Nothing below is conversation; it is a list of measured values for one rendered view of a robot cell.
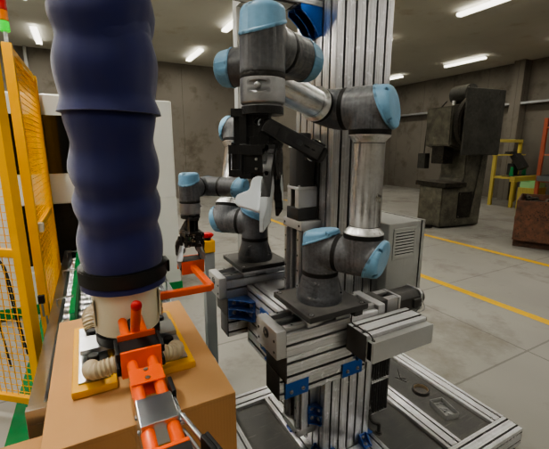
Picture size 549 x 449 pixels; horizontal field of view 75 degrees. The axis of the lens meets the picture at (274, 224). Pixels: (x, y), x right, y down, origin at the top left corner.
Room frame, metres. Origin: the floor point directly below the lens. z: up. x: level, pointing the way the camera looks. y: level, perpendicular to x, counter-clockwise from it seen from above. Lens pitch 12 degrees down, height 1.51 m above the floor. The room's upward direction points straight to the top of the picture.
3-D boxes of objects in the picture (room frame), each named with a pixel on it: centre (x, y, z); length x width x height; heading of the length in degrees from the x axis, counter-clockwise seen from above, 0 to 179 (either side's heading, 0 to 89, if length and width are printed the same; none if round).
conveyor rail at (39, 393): (2.15, 1.39, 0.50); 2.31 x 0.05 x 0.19; 27
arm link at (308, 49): (0.72, -0.02, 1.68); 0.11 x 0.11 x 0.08; 55
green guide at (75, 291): (2.49, 1.50, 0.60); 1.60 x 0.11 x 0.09; 27
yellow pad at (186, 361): (0.98, 0.33, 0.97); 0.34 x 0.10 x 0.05; 28
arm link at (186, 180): (1.31, 0.31, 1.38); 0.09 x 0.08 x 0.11; 160
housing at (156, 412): (0.52, 0.20, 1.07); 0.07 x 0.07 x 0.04; 28
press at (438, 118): (7.08, -3.47, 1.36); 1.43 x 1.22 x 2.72; 117
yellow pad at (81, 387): (0.89, 0.50, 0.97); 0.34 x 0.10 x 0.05; 28
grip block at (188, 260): (1.32, 0.33, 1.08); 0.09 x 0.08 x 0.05; 118
